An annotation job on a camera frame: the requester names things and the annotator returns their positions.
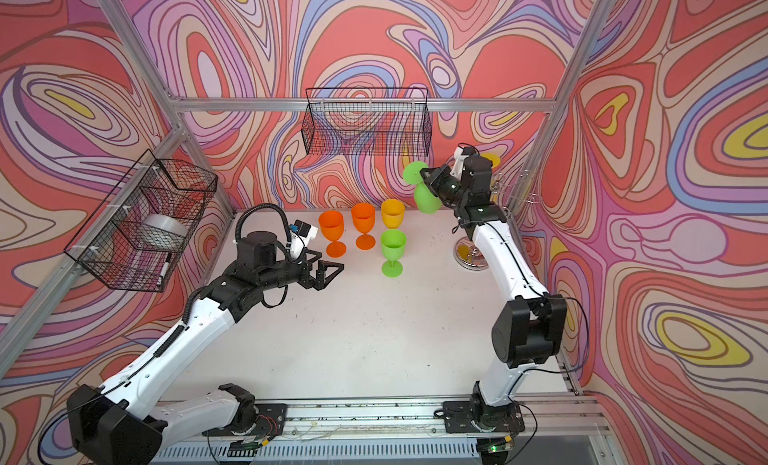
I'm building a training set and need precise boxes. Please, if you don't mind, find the orange wine glass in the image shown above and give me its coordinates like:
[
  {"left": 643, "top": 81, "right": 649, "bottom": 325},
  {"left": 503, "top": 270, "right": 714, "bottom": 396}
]
[
  {"left": 318, "top": 210, "right": 346, "bottom": 258},
  {"left": 351, "top": 203, "right": 376, "bottom": 250}
]

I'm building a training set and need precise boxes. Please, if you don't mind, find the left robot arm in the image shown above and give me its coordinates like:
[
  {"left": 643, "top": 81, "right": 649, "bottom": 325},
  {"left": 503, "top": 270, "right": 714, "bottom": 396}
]
[{"left": 66, "top": 203, "right": 344, "bottom": 464}]

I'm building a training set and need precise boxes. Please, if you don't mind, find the back black wire basket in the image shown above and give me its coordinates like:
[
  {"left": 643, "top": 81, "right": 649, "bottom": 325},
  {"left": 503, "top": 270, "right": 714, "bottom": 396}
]
[{"left": 301, "top": 86, "right": 432, "bottom": 159}]

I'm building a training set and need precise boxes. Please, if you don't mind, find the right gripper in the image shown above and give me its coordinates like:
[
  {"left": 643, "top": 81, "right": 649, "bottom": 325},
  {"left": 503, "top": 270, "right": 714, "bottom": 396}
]
[{"left": 419, "top": 163, "right": 468, "bottom": 207}]

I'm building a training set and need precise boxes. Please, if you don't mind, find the green wine glass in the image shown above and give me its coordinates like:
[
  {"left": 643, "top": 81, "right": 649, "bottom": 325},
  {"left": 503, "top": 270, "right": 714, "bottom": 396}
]
[
  {"left": 380, "top": 229, "right": 407, "bottom": 278},
  {"left": 402, "top": 161, "right": 442, "bottom": 214}
]

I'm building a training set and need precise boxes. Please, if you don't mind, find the chrome wine glass rack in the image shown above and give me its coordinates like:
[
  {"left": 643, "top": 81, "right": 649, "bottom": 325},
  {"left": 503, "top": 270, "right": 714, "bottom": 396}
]
[{"left": 453, "top": 169, "right": 529, "bottom": 271}]

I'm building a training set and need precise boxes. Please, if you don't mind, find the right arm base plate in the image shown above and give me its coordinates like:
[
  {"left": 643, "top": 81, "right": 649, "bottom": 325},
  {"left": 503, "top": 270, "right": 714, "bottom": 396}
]
[{"left": 435, "top": 399, "right": 526, "bottom": 436}]

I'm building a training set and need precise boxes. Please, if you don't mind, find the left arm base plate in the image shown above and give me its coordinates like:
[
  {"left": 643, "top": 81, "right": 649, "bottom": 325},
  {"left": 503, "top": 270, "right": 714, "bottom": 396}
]
[{"left": 203, "top": 402, "right": 288, "bottom": 439}]

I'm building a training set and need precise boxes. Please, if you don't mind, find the black wire basket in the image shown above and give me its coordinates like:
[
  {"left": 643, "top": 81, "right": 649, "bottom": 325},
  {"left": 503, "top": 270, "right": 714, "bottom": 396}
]
[
  {"left": 301, "top": 86, "right": 432, "bottom": 159},
  {"left": 64, "top": 150, "right": 218, "bottom": 293}
]

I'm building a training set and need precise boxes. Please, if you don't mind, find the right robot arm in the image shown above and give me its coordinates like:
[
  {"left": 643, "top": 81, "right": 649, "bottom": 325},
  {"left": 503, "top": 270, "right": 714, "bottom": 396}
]
[{"left": 420, "top": 146, "right": 568, "bottom": 434}]

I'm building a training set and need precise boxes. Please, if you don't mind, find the left black wire basket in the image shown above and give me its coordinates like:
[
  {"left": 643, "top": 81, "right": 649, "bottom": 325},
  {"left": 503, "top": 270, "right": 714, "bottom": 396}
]
[{"left": 64, "top": 150, "right": 218, "bottom": 293}]

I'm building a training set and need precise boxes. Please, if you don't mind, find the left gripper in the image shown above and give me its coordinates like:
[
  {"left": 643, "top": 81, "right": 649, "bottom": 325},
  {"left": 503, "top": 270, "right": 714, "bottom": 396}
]
[{"left": 255, "top": 248, "right": 343, "bottom": 294}]

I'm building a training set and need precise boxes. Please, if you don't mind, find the black marker pen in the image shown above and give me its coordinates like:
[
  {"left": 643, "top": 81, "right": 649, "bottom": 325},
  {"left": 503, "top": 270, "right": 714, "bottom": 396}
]
[{"left": 156, "top": 255, "right": 171, "bottom": 291}]

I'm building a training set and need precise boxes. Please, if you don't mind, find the yellow wine glass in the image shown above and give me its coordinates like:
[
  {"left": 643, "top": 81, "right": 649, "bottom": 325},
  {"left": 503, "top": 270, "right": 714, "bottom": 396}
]
[
  {"left": 483, "top": 153, "right": 501, "bottom": 170},
  {"left": 381, "top": 199, "right": 405, "bottom": 229}
]

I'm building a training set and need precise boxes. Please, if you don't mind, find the silver tape roll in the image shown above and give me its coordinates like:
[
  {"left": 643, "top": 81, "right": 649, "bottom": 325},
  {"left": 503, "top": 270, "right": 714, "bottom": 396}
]
[{"left": 138, "top": 214, "right": 188, "bottom": 253}]

